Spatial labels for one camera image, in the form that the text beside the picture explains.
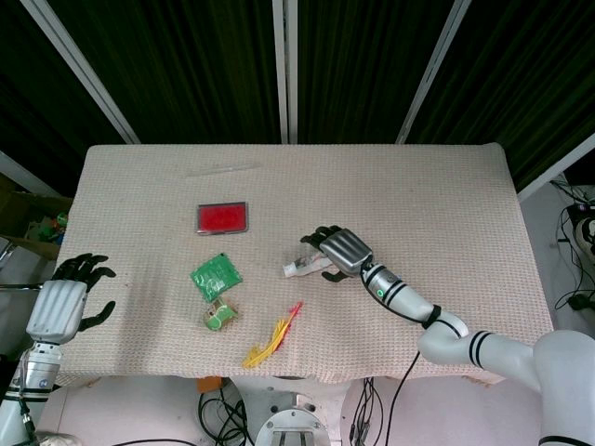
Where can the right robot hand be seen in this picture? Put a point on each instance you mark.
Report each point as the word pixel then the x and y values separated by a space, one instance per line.
pixel 344 251

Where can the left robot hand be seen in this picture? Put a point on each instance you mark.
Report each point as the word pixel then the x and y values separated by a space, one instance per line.
pixel 56 306

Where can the red ink pad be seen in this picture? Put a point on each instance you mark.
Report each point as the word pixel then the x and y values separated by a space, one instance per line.
pixel 222 217

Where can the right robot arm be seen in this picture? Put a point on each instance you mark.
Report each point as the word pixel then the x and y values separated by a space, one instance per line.
pixel 400 292

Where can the green foil packet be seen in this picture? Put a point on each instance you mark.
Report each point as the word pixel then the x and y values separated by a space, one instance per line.
pixel 216 276

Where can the brown cardboard box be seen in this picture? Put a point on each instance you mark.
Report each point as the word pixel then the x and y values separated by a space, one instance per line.
pixel 28 204

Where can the green gold crushed carton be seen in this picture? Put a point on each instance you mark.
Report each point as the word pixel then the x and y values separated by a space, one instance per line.
pixel 218 316

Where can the white metal frame post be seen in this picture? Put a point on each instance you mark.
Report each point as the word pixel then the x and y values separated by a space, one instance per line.
pixel 23 174
pixel 558 169
pixel 430 69
pixel 81 69
pixel 280 69

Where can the beige waffle tablecloth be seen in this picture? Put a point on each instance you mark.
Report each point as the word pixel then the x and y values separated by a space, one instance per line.
pixel 418 209

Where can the grey round torso mount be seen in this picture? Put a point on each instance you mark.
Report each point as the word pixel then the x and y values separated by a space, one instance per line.
pixel 297 425

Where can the red feather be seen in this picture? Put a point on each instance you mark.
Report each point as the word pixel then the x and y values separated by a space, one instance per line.
pixel 296 309

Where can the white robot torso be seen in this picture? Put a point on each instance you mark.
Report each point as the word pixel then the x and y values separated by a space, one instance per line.
pixel 139 409

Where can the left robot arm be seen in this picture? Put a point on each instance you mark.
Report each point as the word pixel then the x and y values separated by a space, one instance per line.
pixel 37 367

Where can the clear glass tube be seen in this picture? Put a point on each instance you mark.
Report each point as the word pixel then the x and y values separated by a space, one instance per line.
pixel 223 168

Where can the orange tag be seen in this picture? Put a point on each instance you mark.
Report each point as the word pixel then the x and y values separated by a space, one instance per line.
pixel 208 385

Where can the yellow feather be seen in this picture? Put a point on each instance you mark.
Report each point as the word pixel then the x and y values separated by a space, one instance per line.
pixel 274 337

